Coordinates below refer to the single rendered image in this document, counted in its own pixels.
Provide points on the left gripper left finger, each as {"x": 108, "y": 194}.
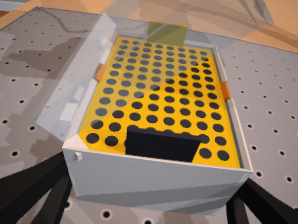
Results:
{"x": 20, "y": 191}

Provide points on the yellow perforated plate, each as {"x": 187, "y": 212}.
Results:
{"x": 191, "y": 103}

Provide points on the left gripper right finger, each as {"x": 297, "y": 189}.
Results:
{"x": 267, "y": 208}

